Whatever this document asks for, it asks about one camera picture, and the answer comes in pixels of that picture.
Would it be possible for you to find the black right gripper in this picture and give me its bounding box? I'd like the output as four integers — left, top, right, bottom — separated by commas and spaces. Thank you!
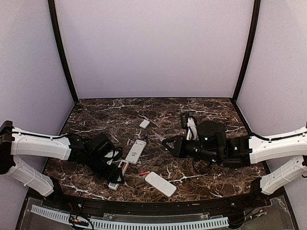
162, 135, 221, 164

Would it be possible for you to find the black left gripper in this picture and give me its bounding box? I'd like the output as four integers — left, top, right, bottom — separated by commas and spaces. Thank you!
85, 152, 124, 184

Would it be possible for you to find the small white buttoned remote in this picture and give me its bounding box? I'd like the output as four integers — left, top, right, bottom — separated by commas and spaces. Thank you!
108, 160, 129, 191

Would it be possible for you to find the red blue battery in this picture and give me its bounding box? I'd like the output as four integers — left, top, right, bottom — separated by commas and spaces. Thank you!
140, 171, 150, 176

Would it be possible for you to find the white TCL remote control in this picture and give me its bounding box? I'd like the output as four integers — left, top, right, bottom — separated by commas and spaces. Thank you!
125, 139, 147, 165

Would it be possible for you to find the white battery cover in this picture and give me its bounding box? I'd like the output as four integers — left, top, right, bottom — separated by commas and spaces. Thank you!
139, 119, 150, 129

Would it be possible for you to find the white remote face down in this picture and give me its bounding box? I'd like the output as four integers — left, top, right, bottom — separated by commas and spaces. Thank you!
145, 172, 177, 197

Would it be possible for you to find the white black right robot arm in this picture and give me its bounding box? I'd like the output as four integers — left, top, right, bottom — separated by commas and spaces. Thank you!
162, 121, 307, 208

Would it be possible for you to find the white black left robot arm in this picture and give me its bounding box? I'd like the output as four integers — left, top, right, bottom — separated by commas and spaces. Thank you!
0, 121, 124, 209

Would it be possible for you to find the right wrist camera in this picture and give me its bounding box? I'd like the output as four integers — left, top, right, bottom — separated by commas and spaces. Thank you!
180, 112, 197, 140

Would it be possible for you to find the black front rail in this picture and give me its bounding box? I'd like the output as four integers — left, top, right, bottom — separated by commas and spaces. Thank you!
52, 195, 255, 216

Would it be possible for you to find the white slotted cable duct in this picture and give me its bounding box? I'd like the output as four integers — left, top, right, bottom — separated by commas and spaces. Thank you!
31, 205, 229, 230

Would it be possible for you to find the black right corner post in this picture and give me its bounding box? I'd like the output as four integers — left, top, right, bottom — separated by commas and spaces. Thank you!
232, 0, 261, 104

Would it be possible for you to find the black corner post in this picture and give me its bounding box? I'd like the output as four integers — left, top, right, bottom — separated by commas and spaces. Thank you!
232, 0, 261, 104
47, 0, 79, 103

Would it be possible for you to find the black left corner post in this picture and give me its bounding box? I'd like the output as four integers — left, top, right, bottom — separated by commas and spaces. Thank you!
47, 0, 79, 103

